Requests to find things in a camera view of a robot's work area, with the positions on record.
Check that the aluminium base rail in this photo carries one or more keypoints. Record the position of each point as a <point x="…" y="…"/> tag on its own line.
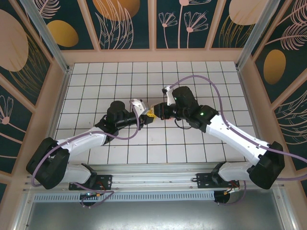
<point x="153" y="177"/>

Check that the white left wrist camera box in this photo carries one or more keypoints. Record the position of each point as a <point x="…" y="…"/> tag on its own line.
<point x="141" y="106"/>

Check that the beige circle wall panel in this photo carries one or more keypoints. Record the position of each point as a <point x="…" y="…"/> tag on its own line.
<point x="239" y="12"/>

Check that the grey metal sheet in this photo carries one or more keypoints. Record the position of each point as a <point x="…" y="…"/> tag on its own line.
<point x="153" y="215"/>

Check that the aluminium side rail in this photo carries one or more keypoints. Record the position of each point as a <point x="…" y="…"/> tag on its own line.
<point x="247" y="95"/>
<point x="62" y="95"/>

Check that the single flower wall panel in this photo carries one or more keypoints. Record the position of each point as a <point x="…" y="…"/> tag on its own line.
<point x="9" y="134"/>

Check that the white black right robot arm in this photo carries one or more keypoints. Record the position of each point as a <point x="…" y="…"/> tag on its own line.
<point x="232" y="134"/>

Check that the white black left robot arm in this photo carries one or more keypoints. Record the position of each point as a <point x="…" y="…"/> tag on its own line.
<point x="81" y="141"/>

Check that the yellow oval wall panel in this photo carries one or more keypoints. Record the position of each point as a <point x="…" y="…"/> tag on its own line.
<point x="62" y="33"/>

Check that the feather leaf wall panel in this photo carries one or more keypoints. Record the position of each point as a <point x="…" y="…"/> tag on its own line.
<point x="274" y="64"/>

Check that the gold lines wall panel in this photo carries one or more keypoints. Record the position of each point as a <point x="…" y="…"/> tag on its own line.
<point x="14" y="48"/>

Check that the three flowers wall panel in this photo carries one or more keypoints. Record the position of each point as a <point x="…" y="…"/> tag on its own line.
<point x="182" y="28"/>

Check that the leaf outline wall panel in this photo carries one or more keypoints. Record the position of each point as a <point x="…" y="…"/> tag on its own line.
<point x="295" y="124"/>

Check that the orange circle wall panel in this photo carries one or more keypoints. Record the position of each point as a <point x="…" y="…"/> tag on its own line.
<point x="115" y="9"/>

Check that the aluminium corner post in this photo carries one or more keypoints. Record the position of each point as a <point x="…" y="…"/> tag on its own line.
<point x="49" y="36"/>
<point x="259" y="36"/>

